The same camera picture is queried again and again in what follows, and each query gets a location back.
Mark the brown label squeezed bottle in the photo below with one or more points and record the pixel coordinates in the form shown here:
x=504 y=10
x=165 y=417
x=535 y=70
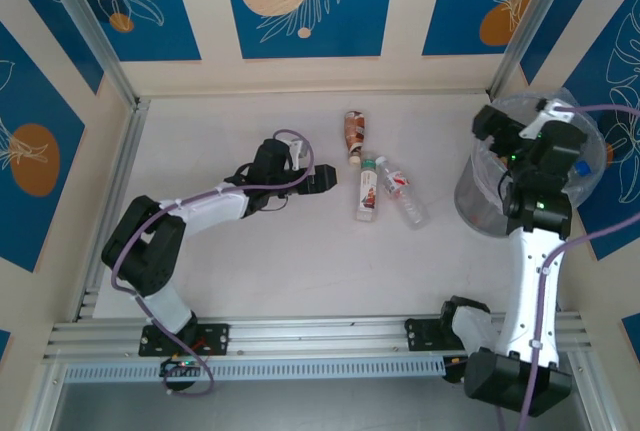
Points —
x=354 y=131

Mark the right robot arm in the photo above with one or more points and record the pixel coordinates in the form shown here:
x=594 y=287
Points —
x=532 y=291

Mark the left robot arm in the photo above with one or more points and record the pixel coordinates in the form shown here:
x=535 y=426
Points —
x=145 y=246

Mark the grey round waste bin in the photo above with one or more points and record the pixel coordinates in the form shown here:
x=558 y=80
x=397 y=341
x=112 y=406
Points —
x=480 y=201

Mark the green cap white label bottle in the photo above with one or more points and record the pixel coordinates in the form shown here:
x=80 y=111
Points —
x=367 y=191

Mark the clear bottle small red label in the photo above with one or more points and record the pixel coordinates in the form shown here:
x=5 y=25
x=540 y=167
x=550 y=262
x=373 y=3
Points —
x=402 y=196

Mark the small controller circuit board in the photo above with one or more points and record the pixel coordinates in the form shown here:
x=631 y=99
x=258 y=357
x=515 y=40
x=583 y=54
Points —
x=180 y=368
x=452 y=371

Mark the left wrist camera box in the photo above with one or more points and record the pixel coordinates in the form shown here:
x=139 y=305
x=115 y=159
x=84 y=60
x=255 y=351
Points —
x=297 y=153

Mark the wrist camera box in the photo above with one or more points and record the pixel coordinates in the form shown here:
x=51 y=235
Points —
x=297 y=153
x=542 y=118

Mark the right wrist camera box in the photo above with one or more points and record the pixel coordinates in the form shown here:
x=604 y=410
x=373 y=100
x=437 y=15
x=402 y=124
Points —
x=542 y=118

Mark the aluminium frame post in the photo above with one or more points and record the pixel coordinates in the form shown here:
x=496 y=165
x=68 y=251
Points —
x=525 y=26
x=95 y=41

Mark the aluminium side frame rail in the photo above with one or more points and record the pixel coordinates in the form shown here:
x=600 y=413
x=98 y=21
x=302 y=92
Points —
x=127 y=161

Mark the aluminium front frame rail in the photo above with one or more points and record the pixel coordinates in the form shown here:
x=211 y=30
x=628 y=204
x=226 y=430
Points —
x=320 y=333

